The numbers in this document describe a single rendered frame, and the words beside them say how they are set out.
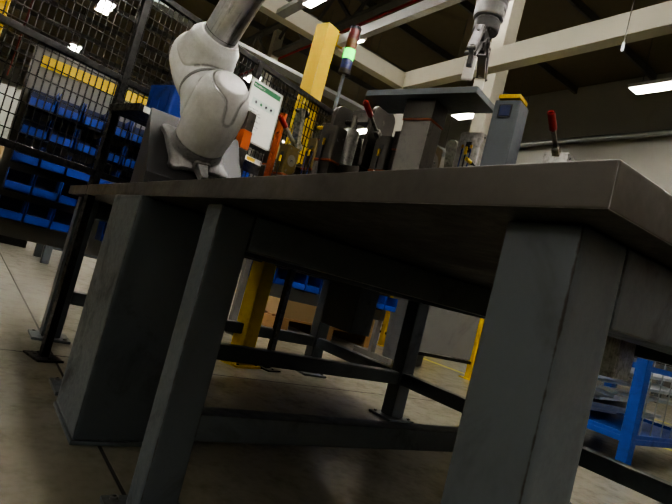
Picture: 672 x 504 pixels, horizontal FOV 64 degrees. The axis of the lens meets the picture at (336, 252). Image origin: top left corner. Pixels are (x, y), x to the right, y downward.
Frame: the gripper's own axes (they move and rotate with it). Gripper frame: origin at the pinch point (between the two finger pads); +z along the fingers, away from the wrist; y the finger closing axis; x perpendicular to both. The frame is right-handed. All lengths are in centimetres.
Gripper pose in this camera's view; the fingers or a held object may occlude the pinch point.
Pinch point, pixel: (471, 87)
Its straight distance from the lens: 164.0
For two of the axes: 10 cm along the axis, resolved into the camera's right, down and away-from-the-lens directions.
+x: -8.8, -2.0, 4.2
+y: 4.0, 1.6, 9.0
